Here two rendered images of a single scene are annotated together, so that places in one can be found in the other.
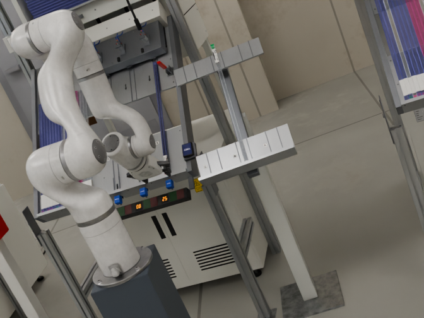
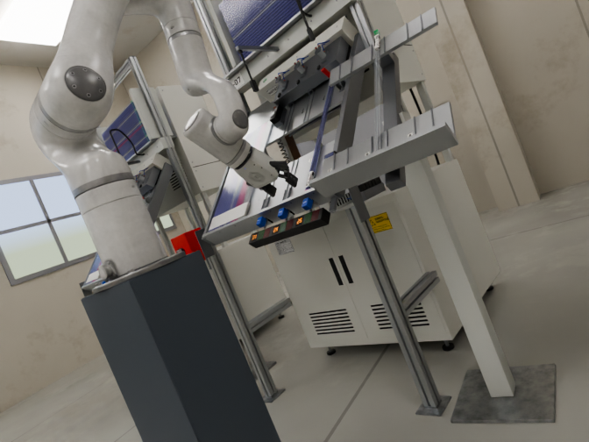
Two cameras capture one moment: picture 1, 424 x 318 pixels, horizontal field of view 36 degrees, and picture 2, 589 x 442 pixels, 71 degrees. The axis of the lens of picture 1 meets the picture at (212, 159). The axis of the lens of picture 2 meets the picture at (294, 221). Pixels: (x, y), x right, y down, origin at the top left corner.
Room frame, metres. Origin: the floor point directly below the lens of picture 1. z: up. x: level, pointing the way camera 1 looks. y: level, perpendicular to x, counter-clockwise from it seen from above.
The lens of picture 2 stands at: (1.13, -0.29, 0.72)
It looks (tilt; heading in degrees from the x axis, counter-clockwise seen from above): 2 degrees down; 25
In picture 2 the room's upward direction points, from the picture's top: 22 degrees counter-clockwise
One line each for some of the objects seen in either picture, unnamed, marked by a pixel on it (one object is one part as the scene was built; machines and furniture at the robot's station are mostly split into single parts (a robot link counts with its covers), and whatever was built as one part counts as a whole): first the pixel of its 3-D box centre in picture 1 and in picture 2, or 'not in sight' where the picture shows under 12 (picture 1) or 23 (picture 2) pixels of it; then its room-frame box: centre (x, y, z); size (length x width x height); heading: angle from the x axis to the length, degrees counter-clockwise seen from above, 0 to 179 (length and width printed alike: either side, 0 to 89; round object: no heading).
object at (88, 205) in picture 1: (67, 182); (77, 141); (1.78, 0.40, 1.00); 0.19 x 0.12 x 0.24; 69
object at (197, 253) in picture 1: (185, 206); (385, 260); (2.98, 0.21, 0.31); 0.70 x 0.65 x 0.62; 71
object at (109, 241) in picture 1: (110, 241); (124, 231); (1.77, 0.37, 0.79); 0.19 x 0.19 x 0.18
